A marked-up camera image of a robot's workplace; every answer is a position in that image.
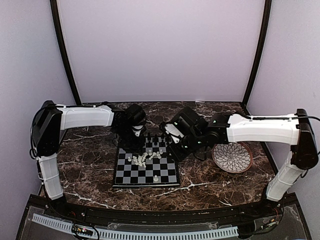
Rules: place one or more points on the right black frame post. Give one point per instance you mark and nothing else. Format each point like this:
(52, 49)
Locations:
(258, 53)

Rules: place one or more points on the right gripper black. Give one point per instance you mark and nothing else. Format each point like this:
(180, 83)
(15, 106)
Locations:
(179, 155)

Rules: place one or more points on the patterned ceramic plate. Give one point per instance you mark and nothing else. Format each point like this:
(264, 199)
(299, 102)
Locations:
(232, 158)

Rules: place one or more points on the white slotted cable duct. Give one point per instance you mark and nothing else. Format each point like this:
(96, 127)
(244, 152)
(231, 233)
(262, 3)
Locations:
(138, 233)

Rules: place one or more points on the black frame post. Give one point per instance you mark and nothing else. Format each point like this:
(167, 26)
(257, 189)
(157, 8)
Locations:
(258, 53)
(63, 51)

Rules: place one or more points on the black grey chessboard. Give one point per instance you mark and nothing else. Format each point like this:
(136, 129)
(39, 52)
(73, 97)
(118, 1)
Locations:
(138, 171)

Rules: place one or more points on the left black frame post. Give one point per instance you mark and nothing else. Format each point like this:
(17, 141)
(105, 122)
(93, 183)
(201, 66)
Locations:
(63, 51)

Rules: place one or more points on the black front table rail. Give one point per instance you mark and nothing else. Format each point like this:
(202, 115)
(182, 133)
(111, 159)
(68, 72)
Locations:
(103, 216)

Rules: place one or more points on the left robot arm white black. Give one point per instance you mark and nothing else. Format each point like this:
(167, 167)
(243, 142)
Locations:
(51, 119)

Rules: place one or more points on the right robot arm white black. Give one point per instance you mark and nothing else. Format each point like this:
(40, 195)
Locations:
(190, 132)

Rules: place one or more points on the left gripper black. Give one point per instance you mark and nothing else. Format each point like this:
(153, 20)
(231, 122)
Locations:
(135, 149)

